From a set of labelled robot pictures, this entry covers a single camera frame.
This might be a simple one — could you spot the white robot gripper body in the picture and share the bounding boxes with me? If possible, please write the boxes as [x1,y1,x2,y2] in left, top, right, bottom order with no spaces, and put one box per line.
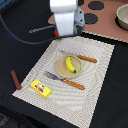
[50,0,85,36]

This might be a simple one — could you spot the reddish brown toy sausage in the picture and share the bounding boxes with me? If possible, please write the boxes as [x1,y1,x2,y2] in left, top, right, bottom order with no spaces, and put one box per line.
[11,70,22,90]

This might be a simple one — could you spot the grey toy frying pan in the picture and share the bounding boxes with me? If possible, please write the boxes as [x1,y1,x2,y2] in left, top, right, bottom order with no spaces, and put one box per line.
[29,25,55,34]

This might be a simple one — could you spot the black burner disc front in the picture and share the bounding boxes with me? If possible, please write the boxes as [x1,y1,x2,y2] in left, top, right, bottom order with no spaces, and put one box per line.
[84,13,98,25]

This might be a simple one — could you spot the black burner disc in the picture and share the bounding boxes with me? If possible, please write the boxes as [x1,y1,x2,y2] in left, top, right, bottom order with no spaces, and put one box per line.
[84,13,98,25]
[88,1,104,10]

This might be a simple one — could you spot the black burner disc rear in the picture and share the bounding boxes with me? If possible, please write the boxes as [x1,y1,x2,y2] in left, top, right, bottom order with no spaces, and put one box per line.
[88,1,104,10]

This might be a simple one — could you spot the pink toy stove board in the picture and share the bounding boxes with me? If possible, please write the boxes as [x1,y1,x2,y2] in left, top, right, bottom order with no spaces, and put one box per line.
[49,0,128,43]

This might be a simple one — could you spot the yellow toy banana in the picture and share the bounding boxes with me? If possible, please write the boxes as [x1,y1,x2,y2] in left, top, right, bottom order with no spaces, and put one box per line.
[66,56,76,73]

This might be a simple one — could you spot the black tablecloth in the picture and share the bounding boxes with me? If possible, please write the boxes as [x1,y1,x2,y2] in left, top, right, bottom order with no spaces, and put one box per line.
[0,0,128,128]

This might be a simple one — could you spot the round wooden plate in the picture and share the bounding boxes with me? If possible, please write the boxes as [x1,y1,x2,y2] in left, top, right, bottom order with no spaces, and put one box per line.
[55,55,83,79]

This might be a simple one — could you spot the beige bowl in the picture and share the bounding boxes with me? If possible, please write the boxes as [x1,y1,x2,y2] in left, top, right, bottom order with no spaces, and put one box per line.
[116,4,128,31]

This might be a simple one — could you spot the beige woven placemat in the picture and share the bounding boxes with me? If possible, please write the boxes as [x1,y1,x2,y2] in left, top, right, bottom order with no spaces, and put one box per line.
[13,37,114,128]

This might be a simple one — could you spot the yellow toy butter box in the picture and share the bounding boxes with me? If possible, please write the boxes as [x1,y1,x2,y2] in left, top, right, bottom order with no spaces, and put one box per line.
[30,79,52,98]

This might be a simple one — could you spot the wooden handled toy knife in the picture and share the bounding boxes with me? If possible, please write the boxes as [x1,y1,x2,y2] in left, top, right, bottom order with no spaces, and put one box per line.
[58,50,97,63]

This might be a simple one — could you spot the wooden handled toy fork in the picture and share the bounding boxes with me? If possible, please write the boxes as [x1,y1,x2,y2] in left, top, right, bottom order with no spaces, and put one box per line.
[43,71,85,90]

